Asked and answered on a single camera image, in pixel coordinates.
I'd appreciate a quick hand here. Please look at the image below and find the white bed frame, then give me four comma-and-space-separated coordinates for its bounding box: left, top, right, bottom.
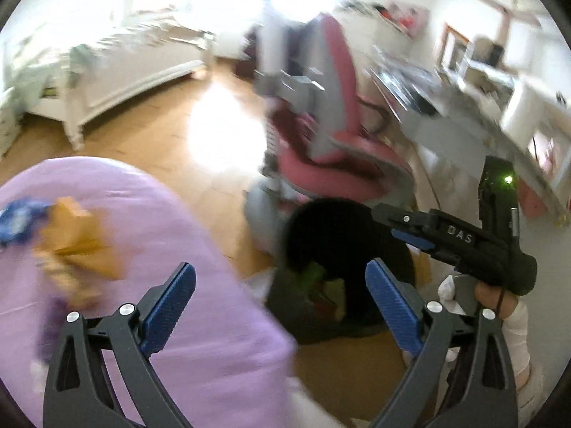
0, 9, 217, 152

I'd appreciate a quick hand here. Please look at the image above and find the purple tablecloth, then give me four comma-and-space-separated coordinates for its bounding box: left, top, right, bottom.
0, 156, 297, 428

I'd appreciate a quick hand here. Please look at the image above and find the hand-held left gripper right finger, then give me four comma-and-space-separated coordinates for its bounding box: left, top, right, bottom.
365, 258, 520, 428

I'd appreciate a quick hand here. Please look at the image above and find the wooden picture frame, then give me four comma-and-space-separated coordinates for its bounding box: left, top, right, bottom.
441, 22, 474, 76

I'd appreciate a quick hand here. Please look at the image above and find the patterned quilt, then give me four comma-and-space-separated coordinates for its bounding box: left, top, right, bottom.
9, 13, 215, 72

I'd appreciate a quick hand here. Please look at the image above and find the white wall shelf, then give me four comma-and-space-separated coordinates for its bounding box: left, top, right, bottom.
339, 0, 431, 41

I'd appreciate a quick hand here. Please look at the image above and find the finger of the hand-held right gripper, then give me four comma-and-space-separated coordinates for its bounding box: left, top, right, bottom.
371, 203, 433, 233
391, 229, 435, 251

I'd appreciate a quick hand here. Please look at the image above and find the blue packet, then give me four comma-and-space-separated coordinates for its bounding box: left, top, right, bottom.
0, 198, 52, 248

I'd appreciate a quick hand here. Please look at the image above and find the gold wrapper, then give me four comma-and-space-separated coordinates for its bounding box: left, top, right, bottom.
33, 250, 103, 308

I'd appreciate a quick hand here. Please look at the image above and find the green packet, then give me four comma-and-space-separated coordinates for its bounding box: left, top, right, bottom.
292, 261, 326, 295

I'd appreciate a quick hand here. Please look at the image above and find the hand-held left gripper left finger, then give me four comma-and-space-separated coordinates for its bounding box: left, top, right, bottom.
42, 262, 197, 428

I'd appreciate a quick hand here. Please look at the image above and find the black trash bin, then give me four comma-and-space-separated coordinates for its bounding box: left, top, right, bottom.
268, 198, 418, 345

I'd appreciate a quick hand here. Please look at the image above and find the person's right forearm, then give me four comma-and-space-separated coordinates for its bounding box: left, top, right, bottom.
500, 301, 547, 424

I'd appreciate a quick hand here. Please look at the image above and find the white tissue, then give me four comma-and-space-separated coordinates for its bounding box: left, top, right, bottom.
437, 276, 465, 317

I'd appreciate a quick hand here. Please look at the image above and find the grey cluttered desk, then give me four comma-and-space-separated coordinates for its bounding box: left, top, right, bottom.
370, 45, 571, 219

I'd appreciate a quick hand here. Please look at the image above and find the person's right hand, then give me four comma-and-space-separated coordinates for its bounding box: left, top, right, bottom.
475, 284, 518, 320

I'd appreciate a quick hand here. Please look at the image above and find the pink desk chair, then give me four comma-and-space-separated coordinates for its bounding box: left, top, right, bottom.
243, 0, 418, 255

